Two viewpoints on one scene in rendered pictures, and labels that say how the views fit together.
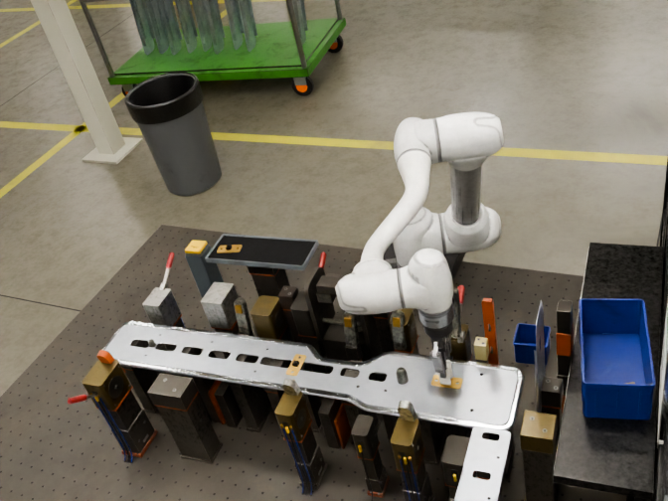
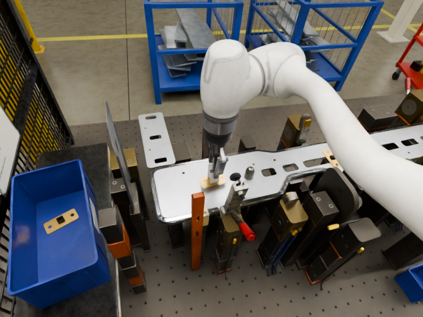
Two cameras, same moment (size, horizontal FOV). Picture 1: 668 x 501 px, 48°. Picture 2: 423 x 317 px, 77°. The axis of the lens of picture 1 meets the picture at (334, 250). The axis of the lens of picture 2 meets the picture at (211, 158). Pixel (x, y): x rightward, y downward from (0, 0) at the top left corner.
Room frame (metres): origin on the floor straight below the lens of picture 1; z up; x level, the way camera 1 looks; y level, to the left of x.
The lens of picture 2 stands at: (1.73, -0.62, 1.72)
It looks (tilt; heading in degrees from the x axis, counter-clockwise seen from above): 49 degrees down; 131
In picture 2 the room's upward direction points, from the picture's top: 5 degrees clockwise
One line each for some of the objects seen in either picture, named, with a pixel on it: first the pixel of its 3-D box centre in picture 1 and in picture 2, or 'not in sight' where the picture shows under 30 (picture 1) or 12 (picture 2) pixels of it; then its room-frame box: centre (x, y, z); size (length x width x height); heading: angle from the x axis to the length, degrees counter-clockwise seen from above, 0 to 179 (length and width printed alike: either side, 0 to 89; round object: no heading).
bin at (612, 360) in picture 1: (613, 356); (61, 227); (1.28, -0.64, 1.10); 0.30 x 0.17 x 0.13; 159
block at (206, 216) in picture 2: (485, 384); (200, 238); (1.48, -0.34, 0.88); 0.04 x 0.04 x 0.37; 61
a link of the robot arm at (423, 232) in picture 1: (416, 234); not in sight; (2.22, -0.31, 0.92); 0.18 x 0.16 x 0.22; 81
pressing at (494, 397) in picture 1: (289, 367); (335, 156); (1.63, 0.22, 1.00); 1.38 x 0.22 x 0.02; 61
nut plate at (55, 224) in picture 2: not in sight; (60, 220); (1.22, -0.63, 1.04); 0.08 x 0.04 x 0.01; 83
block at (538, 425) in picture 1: (540, 467); (132, 189); (1.16, -0.39, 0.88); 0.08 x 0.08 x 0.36; 61
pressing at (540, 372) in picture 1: (540, 359); (122, 163); (1.27, -0.44, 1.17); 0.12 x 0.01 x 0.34; 151
